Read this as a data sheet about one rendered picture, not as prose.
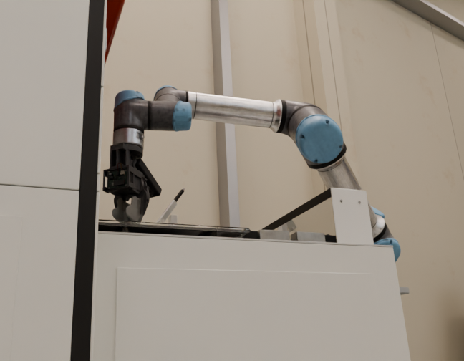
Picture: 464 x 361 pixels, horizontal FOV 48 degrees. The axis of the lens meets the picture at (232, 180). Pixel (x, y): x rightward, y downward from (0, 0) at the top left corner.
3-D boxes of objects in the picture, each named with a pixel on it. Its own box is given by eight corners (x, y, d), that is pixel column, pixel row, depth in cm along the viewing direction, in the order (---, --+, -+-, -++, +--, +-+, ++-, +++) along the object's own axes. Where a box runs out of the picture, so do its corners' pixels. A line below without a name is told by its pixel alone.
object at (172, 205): (159, 241, 155) (159, 198, 160) (156, 243, 159) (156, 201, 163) (179, 241, 157) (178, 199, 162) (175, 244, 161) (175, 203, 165)
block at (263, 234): (260, 241, 125) (259, 228, 126) (254, 243, 128) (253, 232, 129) (290, 242, 128) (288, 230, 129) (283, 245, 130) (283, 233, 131)
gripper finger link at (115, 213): (107, 233, 120) (108, 195, 123) (121, 238, 125) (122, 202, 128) (118, 231, 119) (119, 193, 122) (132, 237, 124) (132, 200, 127)
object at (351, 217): (339, 249, 110) (331, 186, 115) (238, 290, 158) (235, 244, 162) (375, 251, 113) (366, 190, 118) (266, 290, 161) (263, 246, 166)
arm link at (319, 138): (389, 237, 168) (316, 96, 145) (410, 263, 154) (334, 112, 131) (356, 255, 169) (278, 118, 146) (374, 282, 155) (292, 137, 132)
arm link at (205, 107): (320, 97, 157) (155, 74, 147) (331, 107, 147) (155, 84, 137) (311, 133, 161) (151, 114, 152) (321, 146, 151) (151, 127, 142)
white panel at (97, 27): (79, 189, 67) (92, -56, 81) (41, 289, 138) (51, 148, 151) (104, 191, 68) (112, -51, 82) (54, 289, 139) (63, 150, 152)
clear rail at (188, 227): (85, 224, 107) (86, 217, 108) (84, 225, 108) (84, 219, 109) (250, 233, 121) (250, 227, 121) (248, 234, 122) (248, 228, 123)
